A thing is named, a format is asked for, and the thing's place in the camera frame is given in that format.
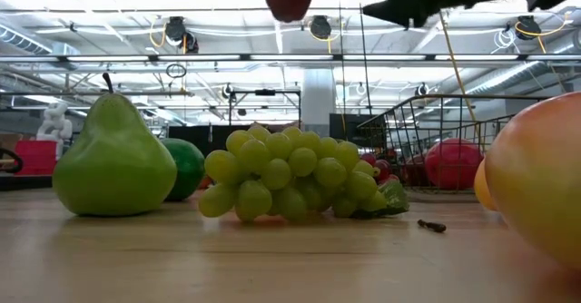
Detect black aluminium table frame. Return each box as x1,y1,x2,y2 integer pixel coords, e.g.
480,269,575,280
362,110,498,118
0,173,58,191

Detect black partition screen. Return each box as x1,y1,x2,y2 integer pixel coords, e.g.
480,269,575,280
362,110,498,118
167,124,300,159

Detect white building column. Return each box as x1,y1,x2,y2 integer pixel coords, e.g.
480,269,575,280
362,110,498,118
301,69,337,136

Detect metal wire basket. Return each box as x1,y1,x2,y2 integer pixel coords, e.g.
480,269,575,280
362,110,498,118
357,93,553,194

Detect yellow hanging cable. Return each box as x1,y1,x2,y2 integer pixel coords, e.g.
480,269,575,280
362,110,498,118
437,8,482,145

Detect thin black hanging cable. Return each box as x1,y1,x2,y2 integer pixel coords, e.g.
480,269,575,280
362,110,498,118
336,0,347,141

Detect silver ventilation duct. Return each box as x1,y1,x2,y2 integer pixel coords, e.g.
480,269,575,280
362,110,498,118
462,33,581,98

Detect black curved hose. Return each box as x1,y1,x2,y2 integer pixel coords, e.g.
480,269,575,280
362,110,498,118
0,146,25,176

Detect black metal gantry frame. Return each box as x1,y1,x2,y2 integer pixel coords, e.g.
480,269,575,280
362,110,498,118
226,88,303,130

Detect red orange mango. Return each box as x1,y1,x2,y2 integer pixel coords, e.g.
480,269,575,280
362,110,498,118
483,91,581,272

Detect black hanging ring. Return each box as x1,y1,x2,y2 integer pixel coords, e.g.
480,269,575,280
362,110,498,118
165,63,188,80

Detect red box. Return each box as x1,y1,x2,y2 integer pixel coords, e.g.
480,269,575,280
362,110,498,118
13,139,59,177

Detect small dark stem piece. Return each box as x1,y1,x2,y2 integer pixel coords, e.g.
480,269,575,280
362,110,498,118
416,219,448,234

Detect green grape bunch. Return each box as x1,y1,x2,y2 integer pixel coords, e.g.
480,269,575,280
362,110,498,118
198,123,410,225

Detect dark green round melon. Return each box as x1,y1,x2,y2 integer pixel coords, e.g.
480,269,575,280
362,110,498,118
161,138,206,202

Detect large green pear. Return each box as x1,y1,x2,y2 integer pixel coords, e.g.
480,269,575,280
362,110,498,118
52,72,178,218

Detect bright red apple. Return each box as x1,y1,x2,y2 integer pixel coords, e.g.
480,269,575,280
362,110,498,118
424,138,485,191

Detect purple grape bunch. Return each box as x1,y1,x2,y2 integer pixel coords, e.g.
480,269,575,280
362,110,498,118
360,151,400,186

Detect black ceiling cable reel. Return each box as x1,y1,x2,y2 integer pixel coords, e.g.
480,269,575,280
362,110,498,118
516,15,541,41
310,15,332,40
163,15,188,44

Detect long ceiling light rail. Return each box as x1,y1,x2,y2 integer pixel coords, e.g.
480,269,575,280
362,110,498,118
0,53,581,64

